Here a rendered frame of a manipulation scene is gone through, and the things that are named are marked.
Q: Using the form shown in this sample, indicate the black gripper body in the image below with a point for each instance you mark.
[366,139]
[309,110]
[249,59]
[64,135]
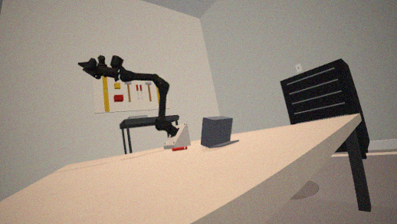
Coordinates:
[99,71]

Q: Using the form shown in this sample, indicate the grey sloped panel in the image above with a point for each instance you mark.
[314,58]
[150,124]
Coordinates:
[216,132]

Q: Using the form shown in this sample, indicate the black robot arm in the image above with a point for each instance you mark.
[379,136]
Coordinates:
[163,85]

